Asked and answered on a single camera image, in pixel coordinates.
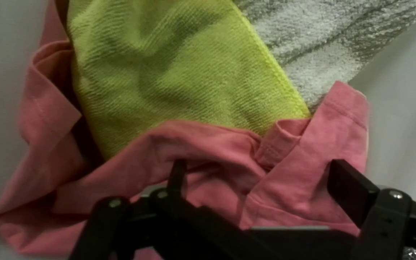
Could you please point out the yellow-green cloth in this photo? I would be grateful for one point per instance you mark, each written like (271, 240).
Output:
(169, 73)

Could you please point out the white terry towel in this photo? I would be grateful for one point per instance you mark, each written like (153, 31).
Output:
(338, 34)

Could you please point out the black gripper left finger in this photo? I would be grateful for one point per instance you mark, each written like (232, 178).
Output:
(121, 226)

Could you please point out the pink cloth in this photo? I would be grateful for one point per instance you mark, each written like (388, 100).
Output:
(216, 149)

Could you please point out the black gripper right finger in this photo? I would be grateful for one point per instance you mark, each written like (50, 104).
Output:
(385, 226)

